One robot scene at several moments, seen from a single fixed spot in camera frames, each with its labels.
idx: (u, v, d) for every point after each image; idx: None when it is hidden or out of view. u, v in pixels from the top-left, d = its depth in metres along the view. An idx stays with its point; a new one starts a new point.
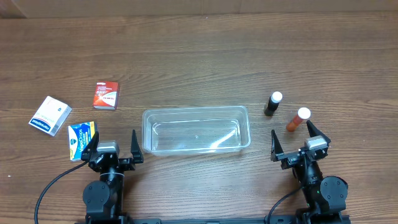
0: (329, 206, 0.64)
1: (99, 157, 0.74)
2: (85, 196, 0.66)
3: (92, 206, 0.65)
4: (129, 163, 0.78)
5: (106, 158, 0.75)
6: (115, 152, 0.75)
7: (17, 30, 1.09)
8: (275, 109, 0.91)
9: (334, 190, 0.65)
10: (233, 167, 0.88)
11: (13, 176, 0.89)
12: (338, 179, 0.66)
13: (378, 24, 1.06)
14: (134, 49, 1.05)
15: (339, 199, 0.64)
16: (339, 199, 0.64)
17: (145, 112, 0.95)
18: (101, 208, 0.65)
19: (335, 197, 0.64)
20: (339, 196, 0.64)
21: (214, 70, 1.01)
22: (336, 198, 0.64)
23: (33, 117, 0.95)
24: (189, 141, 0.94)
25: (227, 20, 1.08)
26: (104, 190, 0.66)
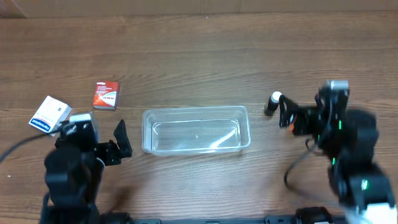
0: (358, 137, 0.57)
1: (71, 128, 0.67)
2: (48, 161, 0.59)
3: (55, 171, 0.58)
4: (111, 147, 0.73)
5: (78, 130, 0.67)
6: (89, 122, 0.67)
7: (17, 30, 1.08)
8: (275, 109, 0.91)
9: (362, 125, 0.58)
10: (233, 167, 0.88)
11: (13, 176, 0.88)
12: (362, 111, 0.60)
13: (378, 24, 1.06)
14: (134, 48, 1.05)
15: (369, 129, 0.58)
16: (370, 129, 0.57)
17: (145, 112, 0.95)
18: (64, 172, 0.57)
19: (365, 140, 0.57)
20: (369, 135, 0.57)
21: (214, 70, 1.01)
22: (365, 137, 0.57)
23: (33, 117, 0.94)
24: (189, 141, 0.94)
25: (227, 20, 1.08)
26: (74, 155, 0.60)
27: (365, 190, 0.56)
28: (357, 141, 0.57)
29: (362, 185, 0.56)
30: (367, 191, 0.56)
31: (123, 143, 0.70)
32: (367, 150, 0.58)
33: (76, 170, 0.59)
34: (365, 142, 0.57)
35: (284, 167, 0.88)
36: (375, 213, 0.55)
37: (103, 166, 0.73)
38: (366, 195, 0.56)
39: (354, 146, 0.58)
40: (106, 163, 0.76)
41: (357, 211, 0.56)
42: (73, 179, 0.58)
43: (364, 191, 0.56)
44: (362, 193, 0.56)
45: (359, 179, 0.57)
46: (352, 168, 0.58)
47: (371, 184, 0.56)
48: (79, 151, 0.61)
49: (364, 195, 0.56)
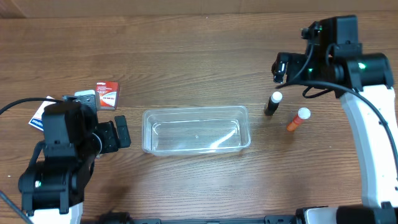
0: (337, 20, 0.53)
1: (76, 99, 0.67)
2: (46, 108, 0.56)
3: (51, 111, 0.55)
4: (111, 126, 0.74)
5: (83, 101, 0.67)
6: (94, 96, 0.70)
7: (17, 30, 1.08)
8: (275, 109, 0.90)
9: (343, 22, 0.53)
10: (234, 167, 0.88)
11: (12, 176, 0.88)
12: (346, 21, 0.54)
13: (377, 24, 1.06)
14: (134, 49, 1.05)
15: (351, 25, 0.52)
16: (346, 29, 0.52)
17: (146, 112, 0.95)
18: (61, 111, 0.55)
19: (347, 23, 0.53)
20: (349, 37, 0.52)
21: (214, 70, 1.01)
22: (346, 32, 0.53)
23: (33, 117, 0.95)
24: (189, 141, 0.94)
25: (227, 20, 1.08)
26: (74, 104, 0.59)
27: (361, 70, 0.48)
28: (339, 36, 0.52)
29: (358, 65, 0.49)
30: (362, 72, 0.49)
31: (122, 127, 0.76)
32: (356, 49, 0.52)
33: (71, 114, 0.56)
34: (349, 38, 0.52)
35: (284, 167, 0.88)
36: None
37: (100, 147, 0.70)
38: (362, 74, 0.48)
39: (337, 42, 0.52)
40: (104, 148, 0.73)
41: (353, 98, 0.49)
42: (69, 121, 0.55)
43: (359, 71, 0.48)
44: (358, 77, 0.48)
45: (353, 58, 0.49)
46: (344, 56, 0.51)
47: (369, 65, 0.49)
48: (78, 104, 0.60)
49: (359, 74, 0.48)
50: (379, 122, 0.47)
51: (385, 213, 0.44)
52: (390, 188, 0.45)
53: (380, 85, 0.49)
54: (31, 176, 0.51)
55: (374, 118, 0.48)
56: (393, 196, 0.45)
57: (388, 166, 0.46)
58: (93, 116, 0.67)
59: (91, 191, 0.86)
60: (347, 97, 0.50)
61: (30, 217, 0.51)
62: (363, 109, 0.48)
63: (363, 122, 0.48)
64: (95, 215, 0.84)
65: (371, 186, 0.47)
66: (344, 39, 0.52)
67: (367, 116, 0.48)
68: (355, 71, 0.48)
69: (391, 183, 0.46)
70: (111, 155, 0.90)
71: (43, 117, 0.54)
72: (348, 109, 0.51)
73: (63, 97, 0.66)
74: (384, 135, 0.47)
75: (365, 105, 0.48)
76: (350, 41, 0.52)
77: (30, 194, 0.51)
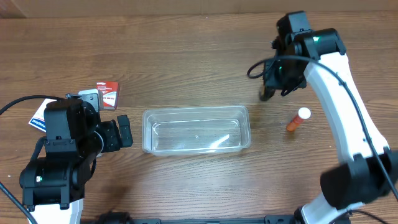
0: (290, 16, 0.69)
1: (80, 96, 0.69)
2: (49, 104, 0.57)
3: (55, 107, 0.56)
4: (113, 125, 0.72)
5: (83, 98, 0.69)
6: (97, 94, 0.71)
7: (17, 30, 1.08)
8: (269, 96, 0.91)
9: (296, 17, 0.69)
10: (234, 167, 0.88)
11: (13, 176, 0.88)
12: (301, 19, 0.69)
13: (378, 24, 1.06)
14: (134, 49, 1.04)
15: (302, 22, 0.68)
16: (298, 22, 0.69)
17: (145, 112, 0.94)
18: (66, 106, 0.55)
19: (301, 19, 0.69)
20: (301, 25, 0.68)
21: (214, 70, 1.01)
22: (298, 22, 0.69)
23: (33, 116, 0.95)
24: (189, 141, 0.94)
25: (227, 20, 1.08)
26: (76, 102, 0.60)
27: (314, 39, 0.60)
28: (293, 27, 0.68)
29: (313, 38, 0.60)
30: (317, 42, 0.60)
31: (124, 127, 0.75)
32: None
33: (73, 110, 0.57)
34: (301, 28, 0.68)
35: (284, 167, 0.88)
36: (329, 61, 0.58)
37: (102, 144, 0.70)
38: (316, 42, 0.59)
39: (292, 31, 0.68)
40: (106, 147, 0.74)
41: (314, 67, 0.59)
42: (71, 117, 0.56)
43: (314, 43, 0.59)
44: (314, 47, 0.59)
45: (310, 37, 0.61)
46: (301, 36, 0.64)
47: (323, 37, 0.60)
48: (80, 101, 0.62)
49: (314, 45, 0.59)
50: (339, 84, 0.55)
51: (359, 165, 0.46)
52: (359, 141, 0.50)
53: (336, 53, 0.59)
54: (33, 170, 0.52)
55: (334, 81, 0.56)
56: (362, 147, 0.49)
57: (353, 121, 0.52)
58: (96, 114, 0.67)
59: (91, 191, 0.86)
60: (310, 68, 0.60)
61: (31, 212, 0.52)
62: (323, 74, 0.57)
63: (325, 84, 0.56)
64: (95, 214, 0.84)
65: (344, 140, 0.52)
66: (298, 28, 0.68)
67: (328, 81, 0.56)
68: (311, 44, 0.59)
69: (359, 135, 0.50)
70: (111, 155, 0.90)
71: (46, 112, 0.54)
72: (315, 82, 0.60)
73: (66, 95, 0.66)
74: (346, 95, 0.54)
75: (324, 71, 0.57)
76: (303, 30, 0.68)
77: (31, 189, 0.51)
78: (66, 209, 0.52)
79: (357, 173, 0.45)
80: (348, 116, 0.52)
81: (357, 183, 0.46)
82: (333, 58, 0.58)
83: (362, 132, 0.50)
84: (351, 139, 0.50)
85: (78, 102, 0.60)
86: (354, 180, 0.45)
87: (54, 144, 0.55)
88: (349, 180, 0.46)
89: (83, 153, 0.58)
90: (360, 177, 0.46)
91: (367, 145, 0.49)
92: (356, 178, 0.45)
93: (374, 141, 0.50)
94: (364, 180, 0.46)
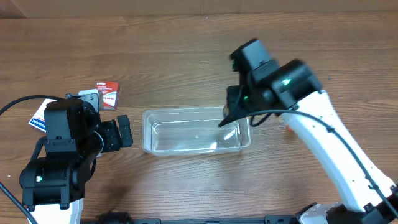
0: (245, 49, 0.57)
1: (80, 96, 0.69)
2: (49, 104, 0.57)
3: (55, 107, 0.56)
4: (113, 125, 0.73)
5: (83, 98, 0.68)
6: (97, 94, 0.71)
7: (17, 30, 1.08)
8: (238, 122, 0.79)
9: (254, 49, 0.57)
10: (234, 167, 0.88)
11: (13, 176, 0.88)
12: (259, 47, 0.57)
13: (378, 24, 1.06)
14: (134, 49, 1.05)
15: (262, 53, 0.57)
16: (259, 53, 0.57)
17: (145, 112, 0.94)
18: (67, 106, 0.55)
19: (258, 50, 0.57)
20: (259, 57, 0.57)
21: (214, 70, 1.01)
22: (255, 53, 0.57)
23: (33, 116, 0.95)
24: (189, 141, 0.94)
25: (227, 20, 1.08)
26: (76, 102, 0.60)
27: (284, 81, 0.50)
28: (251, 61, 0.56)
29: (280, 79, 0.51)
30: (286, 84, 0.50)
31: (124, 127, 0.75)
32: (270, 67, 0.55)
33: (73, 111, 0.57)
34: (260, 60, 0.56)
35: (284, 167, 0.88)
36: (308, 106, 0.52)
37: (102, 144, 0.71)
38: (287, 85, 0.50)
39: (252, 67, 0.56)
40: (106, 147, 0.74)
41: (296, 117, 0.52)
42: (71, 117, 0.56)
43: (286, 88, 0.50)
44: (286, 93, 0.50)
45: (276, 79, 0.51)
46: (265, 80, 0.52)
47: (291, 78, 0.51)
48: (80, 101, 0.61)
49: (286, 89, 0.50)
50: (327, 130, 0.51)
51: (370, 219, 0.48)
52: (365, 189, 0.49)
53: (311, 93, 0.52)
54: (33, 171, 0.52)
55: (322, 127, 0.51)
56: (370, 196, 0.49)
57: (354, 170, 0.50)
58: (96, 114, 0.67)
59: (91, 191, 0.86)
60: (291, 117, 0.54)
61: (31, 212, 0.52)
62: (308, 123, 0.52)
63: (313, 134, 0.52)
64: (95, 214, 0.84)
65: (347, 190, 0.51)
66: (258, 61, 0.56)
67: (314, 129, 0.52)
68: (282, 90, 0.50)
69: (364, 184, 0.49)
70: (111, 155, 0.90)
71: (46, 112, 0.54)
72: (297, 127, 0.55)
73: (66, 95, 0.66)
74: (338, 142, 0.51)
75: (308, 119, 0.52)
76: (262, 61, 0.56)
77: (31, 189, 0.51)
78: (66, 209, 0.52)
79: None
80: (348, 167, 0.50)
81: None
82: (311, 100, 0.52)
83: (365, 180, 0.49)
84: (357, 191, 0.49)
85: (78, 102, 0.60)
86: None
87: (54, 145, 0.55)
88: None
89: (83, 154, 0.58)
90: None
91: (374, 192, 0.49)
92: None
93: (380, 184, 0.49)
94: None
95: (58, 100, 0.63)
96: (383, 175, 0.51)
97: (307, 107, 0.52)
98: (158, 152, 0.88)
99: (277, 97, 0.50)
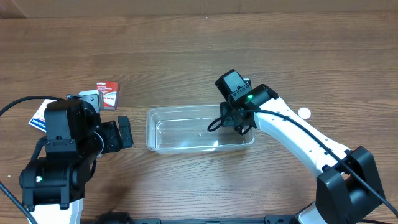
0: (224, 79, 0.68)
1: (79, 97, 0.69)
2: (49, 105, 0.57)
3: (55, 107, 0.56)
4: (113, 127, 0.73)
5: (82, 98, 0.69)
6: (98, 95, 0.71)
7: (17, 30, 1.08)
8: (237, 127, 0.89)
9: (229, 78, 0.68)
10: (233, 166, 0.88)
11: (12, 176, 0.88)
12: (234, 76, 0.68)
13: (378, 24, 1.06)
14: (134, 49, 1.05)
15: (237, 79, 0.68)
16: (234, 80, 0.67)
17: (150, 111, 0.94)
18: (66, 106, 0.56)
19: (234, 78, 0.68)
20: (237, 82, 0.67)
21: (214, 70, 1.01)
22: (233, 80, 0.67)
23: (33, 117, 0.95)
24: (193, 139, 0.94)
25: (227, 20, 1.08)
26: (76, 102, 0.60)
27: (250, 99, 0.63)
28: (230, 86, 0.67)
29: (247, 98, 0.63)
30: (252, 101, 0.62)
31: (124, 127, 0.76)
32: (244, 89, 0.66)
33: (73, 111, 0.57)
34: (237, 84, 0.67)
35: (284, 167, 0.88)
36: (267, 106, 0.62)
37: (102, 145, 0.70)
38: (253, 101, 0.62)
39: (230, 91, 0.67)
40: (106, 148, 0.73)
41: (257, 116, 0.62)
42: (71, 117, 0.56)
43: (251, 101, 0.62)
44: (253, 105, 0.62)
45: (245, 98, 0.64)
46: (239, 100, 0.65)
47: (255, 94, 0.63)
48: (80, 101, 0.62)
49: (252, 102, 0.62)
50: (283, 119, 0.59)
51: (329, 175, 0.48)
52: (321, 155, 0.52)
53: (270, 99, 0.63)
54: (33, 170, 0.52)
55: (278, 118, 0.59)
56: (327, 160, 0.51)
57: (310, 142, 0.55)
58: (96, 114, 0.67)
59: (91, 191, 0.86)
60: (256, 119, 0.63)
61: (31, 212, 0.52)
62: (267, 117, 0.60)
63: (273, 126, 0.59)
64: (95, 214, 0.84)
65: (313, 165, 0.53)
66: (235, 86, 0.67)
67: (273, 121, 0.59)
68: (249, 104, 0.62)
69: (319, 152, 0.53)
70: (111, 155, 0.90)
71: (46, 112, 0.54)
72: (265, 127, 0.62)
73: (67, 95, 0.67)
74: (293, 124, 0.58)
75: (265, 114, 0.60)
76: (239, 85, 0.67)
77: (31, 189, 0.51)
78: (65, 209, 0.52)
79: (332, 183, 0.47)
80: (304, 142, 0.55)
81: (338, 191, 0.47)
82: (270, 103, 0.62)
83: (320, 148, 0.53)
84: (316, 158, 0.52)
85: (78, 102, 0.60)
86: (333, 190, 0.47)
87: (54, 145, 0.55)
88: (328, 191, 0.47)
89: (82, 154, 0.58)
90: (338, 185, 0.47)
91: (329, 157, 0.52)
92: (333, 187, 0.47)
93: (334, 149, 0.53)
94: (342, 185, 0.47)
95: (59, 100, 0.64)
96: (338, 144, 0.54)
97: (266, 107, 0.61)
98: (163, 150, 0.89)
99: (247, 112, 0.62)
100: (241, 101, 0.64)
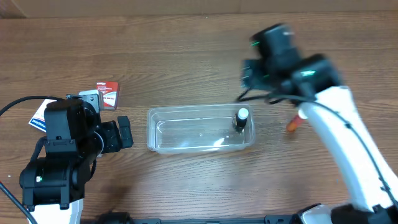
0: (268, 35, 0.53)
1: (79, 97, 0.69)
2: (49, 105, 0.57)
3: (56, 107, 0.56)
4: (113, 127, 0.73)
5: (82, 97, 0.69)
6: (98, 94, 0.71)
7: (17, 30, 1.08)
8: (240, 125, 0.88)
9: (277, 36, 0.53)
10: (234, 166, 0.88)
11: (13, 176, 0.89)
12: (280, 32, 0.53)
13: (378, 24, 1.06)
14: (134, 49, 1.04)
15: (283, 40, 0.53)
16: (282, 40, 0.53)
17: (150, 110, 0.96)
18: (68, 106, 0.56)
19: (280, 35, 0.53)
20: (282, 42, 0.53)
21: (214, 70, 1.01)
22: (277, 39, 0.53)
23: (33, 117, 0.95)
24: (193, 139, 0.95)
25: (227, 20, 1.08)
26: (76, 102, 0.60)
27: (305, 74, 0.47)
28: (275, 46, 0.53)
29: (300, 70, 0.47)
30: (307, 78, 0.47)
31: (124, 127, 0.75)
32: (294, 54, 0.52)
33: (73, 111, 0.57)
34: (285, 47, 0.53)
35: (284, 167, 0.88)
36: (328, 98, 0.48)
37: (102, 145, 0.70)
38: (308, 78, 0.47)
39: (272, 53, 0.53)
40: (106, 148, 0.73)
41: (310, 107, 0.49)
42: (71, 117, 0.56)
43: (305, 78, 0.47)
44: (306, 83, 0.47)
45: (295, 68, 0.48)
46: (284, 68, 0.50)
47: (313, 68, 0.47)
48: (80, 101, 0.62)
49: (305, 79, 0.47)
50: (344, 126, 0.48)
51: (379, 221, 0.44)
52: (376, 190, 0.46)
53: (333, 88, 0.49)
54: (33, 170, 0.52)
55: (339, 123, 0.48)
56: (380, 198, 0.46)
57: (367, 169, 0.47)
58: (96, 114, 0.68)
59: (91, 191, 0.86)
60: (305, 105, 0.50)
61: (31, 212, 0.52)
62: (324, 116, 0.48)
63: (328, 128, 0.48)
64: (95, 214, 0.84)
65: (358, 193, 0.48)
66: (279, 47, 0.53)
67: (329, 122, 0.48)
68: (300, 80, 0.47)
69: (375, 185, 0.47)
70: (111, 155, 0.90)
71: (46, 112, 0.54)
72: (311, 116, 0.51)
73: (67, 95, 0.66)
74: (355, 138, 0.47)
75: (324, 112, 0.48)
76: (286, 47, 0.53)
77: (31, 189, 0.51)
78: (66, 209, 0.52)
79: None
80: (361, 167, 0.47)
81: None
82: (333, 96, 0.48)
83: (377, 180, 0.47)
84: (368, 193, 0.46)
85: (78, 102, 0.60)
86: None
87: (54, 145, 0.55)
88: None
89: (83, 154, 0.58)
90: None
91: (384, 194, 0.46)
92: None
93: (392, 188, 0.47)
94: None
95: (59, 99, 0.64)
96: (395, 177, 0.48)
97: (326, 101, 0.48)
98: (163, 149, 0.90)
99: (295, 89, 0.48)
100: (288, 72, 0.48)
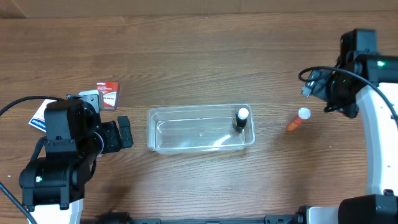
0: (357, 34, 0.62)
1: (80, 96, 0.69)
2: (49, 105, 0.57)
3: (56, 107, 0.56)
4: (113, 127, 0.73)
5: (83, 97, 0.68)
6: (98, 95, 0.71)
7: (17, 30, 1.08)
8: (240, 125, 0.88)
9: (368, 38, 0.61)
10: (234, 166, 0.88)
11: (13, 176, 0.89)
12: (371, 35, 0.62)
13: (378, 24, 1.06)
14: (134, 49, 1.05)
15: (372, 43, 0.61)
16: (371, 44, 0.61)
17: (150, 111, 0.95)
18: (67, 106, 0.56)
19: (368, 37, 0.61)
20: (368, 45, 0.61)
21: (214, 70, 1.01)
22: (368, 40, 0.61)
23: (33, 117, 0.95)
24: (193, 139, 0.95)
25: (227, 20, 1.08)
26: (76, 102, 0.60)
27: (382, 64, 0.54)
28: (359, 44, 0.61)
29: (377, 60, 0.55)
30: (382, 68, 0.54)
31: (124, 127, 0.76)
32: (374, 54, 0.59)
33: (73, 111, 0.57)
34: (369, 47, 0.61)
35: (284, 167, 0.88)
36: (387, 91, 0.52)
37: (102, 145, 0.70)
38: (382, 68, 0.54)
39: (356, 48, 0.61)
40: (106, 148, 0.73)
41: (369, 91, 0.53)
42: (71, 117, 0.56)
43: (377, 66, 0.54)
44: (377, 71, 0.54)
45: (372, 56, 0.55)
46: (361, 55, 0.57)
47: (389, 63, 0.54)
48: (81, 101, 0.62)
49: (377, 67, 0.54)
50: (391, 116, 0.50)
51: (385, 201, 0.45)
52: (394, 179, 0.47)
53: (397, 84, 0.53)
54: (33, 170, 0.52)
55: (387, 112, 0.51)
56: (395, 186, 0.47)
57: (395, 157, 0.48)
58: (96, 114, 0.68)
59: (91, 191, 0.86)
60: (364, 91, 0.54)
61: (31, 212, 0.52)
62: (377, 101, 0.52)
63: (375, 113, 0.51)
64: (95, 214, 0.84)
65: (376, 177, 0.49)
66: (364, 46, 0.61)
67: (379, 109, 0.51)
68: (370, 65, 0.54)
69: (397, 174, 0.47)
70: (111, 155, 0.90)
71: (46, 112, 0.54)
72: (363, 104, 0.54)
73: (67, 95, 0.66)
74: (396, 131, 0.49)
75: (378, 98, 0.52)
76: (369, 48, 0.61)
77: (31, 189, 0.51)
78: (65, 209, 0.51)
79: (382, 210, 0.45)
80: (391, 152, 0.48)
81: (381, 220, 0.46)
82: (392, 91, 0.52)
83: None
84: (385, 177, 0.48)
85: (78, 102, 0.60)
86: (377, 214, 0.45)
87: (53, 145, 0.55)
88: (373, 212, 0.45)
89: (83, 154, 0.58)
90: (387, 214, 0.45)
91: None
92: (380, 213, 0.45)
93: None
94: (389, 218, 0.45)
95: (60, 99, 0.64)
96: None
97: (384, 91, 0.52)
98: (163, 150, 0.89)
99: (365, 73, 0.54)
100: (365, 57, 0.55)
